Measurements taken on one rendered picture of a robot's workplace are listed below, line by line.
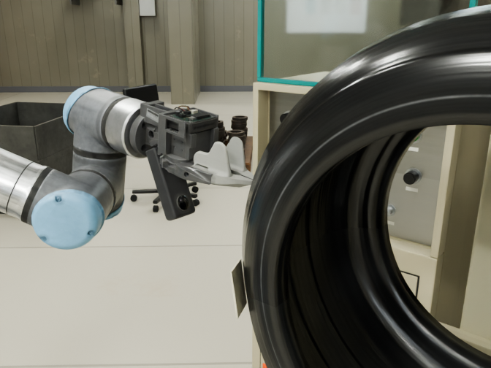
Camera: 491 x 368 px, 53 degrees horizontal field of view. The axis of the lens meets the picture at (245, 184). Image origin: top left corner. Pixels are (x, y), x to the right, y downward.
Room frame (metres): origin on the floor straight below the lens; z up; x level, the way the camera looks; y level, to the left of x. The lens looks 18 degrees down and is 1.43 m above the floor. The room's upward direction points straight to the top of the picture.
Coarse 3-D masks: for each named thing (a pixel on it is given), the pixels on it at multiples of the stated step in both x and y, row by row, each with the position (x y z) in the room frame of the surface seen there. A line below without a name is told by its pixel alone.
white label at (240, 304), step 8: (240, 264) 0.54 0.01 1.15; (232, 272) 0.51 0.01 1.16; (240, 272) 0.54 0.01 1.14; (232, 280) 0.51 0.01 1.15; (240, 280) 0.53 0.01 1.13; (232, 288) 0.51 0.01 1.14; (240, 288) 0.53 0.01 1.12; (240, 296) 0.53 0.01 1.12; (240, 304) 0.52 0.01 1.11; (240, 312) 0.52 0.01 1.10
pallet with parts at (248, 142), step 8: (232, 120) 5.50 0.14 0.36; (240, 120) 5.48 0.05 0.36; (224, 128) 5.13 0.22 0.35; (232, 128) 5.51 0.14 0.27; (240, 128) 5.48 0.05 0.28; (224, 136) 5.13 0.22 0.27; (232, 136) 4.85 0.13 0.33; (240, 136) 4.86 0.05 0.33; (248, 136) 5.70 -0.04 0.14; (224, 144) 5.14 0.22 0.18; (248, 144) 5.30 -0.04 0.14; (248, 152) 4.95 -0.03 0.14; (248, 160) 4.64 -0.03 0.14; (248, 168) 4.60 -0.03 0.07
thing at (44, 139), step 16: (0, 112) 4.27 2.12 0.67; (16, 112) 4.49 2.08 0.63; (32, 112) 4.49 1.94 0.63; (48, 112) 4.46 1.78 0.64; (0, 128) 3.46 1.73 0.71; (16, 128) 3.44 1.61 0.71; (32, 128) 3.42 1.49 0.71; (48, 128) 3.58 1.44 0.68; (64, 128) 3.80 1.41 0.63; (0, 144) 3.46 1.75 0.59; (16, 144) 3.44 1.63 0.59; (32, 144) 3.42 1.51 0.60; (48, 144) 3.56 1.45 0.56; (64, 144) 3.77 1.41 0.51; (32, 160) 3.42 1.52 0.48; (48, 160) 3.52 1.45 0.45; (64, 160) 3.75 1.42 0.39
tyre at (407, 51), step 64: (384, 64) 0.43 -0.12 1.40; (448, 64) 0.38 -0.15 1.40; (320, 128) 0.45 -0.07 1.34; (384, 128) 0.40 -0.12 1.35; (256, 192) 0.50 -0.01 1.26; (320, 192) 0.67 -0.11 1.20; (384, 192) 0.69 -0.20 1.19; (256, 256) 0.49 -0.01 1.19; (320, 256) 0.67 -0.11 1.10; (384, 256) 0.68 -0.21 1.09; (256, 320) 0.49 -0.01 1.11; (320, 320) 0.61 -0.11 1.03; (384, 320) 0.66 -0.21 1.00
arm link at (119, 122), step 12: (120, 108) 0.76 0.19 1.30; (132, 108) 0.75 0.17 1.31; (108, 120) 0.76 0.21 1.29; (120, 120) 0.74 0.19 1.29; (132, 120) 0.75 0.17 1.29; (108, 132) 0.75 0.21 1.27; (120, 132) 0.74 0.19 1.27; (120, 144) 0.74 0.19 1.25; (132, 156) 0.75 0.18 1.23; (144, 156) 0.77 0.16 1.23
